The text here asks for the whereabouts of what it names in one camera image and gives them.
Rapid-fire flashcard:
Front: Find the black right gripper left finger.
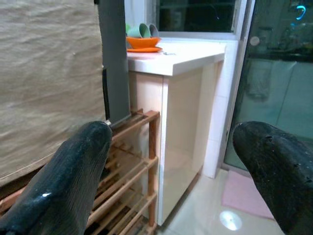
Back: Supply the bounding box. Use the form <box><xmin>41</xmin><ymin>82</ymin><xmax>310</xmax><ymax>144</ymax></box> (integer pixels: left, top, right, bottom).
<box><xmin>0</xmin><ymin>120</ymin><xmax>113</xmax><ymax>235</ymax></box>

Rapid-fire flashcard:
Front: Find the mint green cup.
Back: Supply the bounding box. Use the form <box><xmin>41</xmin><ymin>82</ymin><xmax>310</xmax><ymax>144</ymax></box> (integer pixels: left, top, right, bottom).
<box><xmin>127</xmin><ymin>23</ymin><xmax>152</xmax><ymax>39</ymax></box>

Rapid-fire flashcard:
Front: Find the orange plate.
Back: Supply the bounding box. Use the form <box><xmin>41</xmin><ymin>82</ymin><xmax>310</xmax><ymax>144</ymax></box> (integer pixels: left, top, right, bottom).
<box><xmin>126</xmin><ymin>46</ymin><xmax>163</xmax><ymax>53</ymax></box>

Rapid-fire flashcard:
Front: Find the grey cup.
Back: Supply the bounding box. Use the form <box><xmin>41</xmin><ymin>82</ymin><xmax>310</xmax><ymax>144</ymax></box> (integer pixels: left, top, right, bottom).
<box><xmin>148</xmin><ymin>23</ymin><xmax>160</xmax><ymax>38</ymax></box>

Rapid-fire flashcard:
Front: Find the beige cloth cover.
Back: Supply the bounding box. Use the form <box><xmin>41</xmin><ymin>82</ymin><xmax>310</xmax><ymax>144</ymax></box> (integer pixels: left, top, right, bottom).
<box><xmin>0</xmin><ymin>0</ymin><xmax>108</xmax><ymax>187</ymax></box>

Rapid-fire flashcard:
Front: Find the grey metal cabinet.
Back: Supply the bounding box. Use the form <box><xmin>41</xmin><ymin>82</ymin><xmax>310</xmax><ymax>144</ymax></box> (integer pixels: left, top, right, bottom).
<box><xmin>94</xmin><ymin>0</ymin><xmax>132</xmax><ymax>127</ymax></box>

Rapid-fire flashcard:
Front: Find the wooden slatted rack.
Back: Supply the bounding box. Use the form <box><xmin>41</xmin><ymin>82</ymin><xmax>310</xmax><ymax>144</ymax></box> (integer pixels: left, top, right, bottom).
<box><xmin>0</xmin><ymin>109</ymin><xmax>161</xmax><ymax>235</ymax></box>

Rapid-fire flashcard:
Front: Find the white window frame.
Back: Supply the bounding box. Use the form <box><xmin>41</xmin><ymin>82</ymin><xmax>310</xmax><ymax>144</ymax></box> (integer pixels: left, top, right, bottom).
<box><xmin>124</xmin><ymin>0</ymin><xmax>256</xmax><ymax>42</ymax></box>

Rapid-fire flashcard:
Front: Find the pink floor mat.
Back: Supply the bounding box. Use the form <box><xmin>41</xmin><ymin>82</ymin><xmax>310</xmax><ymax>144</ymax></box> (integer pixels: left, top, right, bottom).
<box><xmin>221</xmin><ymin>170</ymin><xmax>276</xmax><ymax>221</ymax></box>

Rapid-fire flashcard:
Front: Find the glass sliding door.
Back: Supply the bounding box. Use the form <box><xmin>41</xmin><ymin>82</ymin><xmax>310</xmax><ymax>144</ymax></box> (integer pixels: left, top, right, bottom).
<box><xmin>224</xmin><ymin>0</ymin><xmax>313</xmax><ymax>172</ymax></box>

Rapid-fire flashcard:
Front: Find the white counter cabinet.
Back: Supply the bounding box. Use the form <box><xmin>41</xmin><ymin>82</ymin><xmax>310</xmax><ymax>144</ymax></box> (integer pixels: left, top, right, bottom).
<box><xmin>126</xmin><ymin>36</ymin><xmax>239</xmax><ymax>226</ymax></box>

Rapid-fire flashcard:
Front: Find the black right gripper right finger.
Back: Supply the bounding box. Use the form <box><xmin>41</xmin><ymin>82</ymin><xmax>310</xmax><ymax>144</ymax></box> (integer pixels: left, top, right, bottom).
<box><xmin>232</xmin><ymin>121</ymin><xmax>313</xmax><ymax>235</ymax></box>

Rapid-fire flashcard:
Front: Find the orange bowl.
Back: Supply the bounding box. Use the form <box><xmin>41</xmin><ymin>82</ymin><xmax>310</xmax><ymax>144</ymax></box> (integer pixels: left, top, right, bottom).
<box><xmin>126</xmin><ymin>36</ymin><xmax>162</xmax><ymax>49</ymax></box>

